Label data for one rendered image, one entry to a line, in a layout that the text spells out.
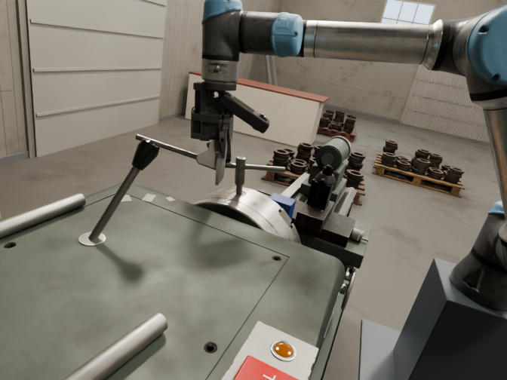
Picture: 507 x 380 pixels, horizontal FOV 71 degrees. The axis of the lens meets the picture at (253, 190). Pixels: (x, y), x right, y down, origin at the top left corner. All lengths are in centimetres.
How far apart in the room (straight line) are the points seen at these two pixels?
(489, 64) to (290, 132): 568
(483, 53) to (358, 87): 1146
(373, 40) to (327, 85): 1138
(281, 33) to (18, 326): 58
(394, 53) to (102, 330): 70
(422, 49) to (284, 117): 550
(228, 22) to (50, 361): 59
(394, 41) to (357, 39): 7
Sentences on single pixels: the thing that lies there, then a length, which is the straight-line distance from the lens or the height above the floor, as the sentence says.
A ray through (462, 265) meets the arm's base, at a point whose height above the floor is 115.
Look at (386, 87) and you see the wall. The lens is 1212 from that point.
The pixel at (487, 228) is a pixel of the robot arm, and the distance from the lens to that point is 98.
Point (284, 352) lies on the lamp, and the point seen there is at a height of 126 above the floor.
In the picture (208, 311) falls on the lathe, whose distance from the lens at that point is 45.
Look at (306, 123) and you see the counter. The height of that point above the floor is 43.
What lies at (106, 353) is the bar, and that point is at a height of 128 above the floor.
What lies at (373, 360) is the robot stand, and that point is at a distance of 124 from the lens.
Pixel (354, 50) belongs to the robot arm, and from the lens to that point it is 81.
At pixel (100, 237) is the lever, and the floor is 126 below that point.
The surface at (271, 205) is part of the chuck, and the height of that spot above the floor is 123.
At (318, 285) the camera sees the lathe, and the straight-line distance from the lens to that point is 54.
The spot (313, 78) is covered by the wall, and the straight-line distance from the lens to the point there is 1223.
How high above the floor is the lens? 156
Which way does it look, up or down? 23 degrees down
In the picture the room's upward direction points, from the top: 11 degrees clockwise
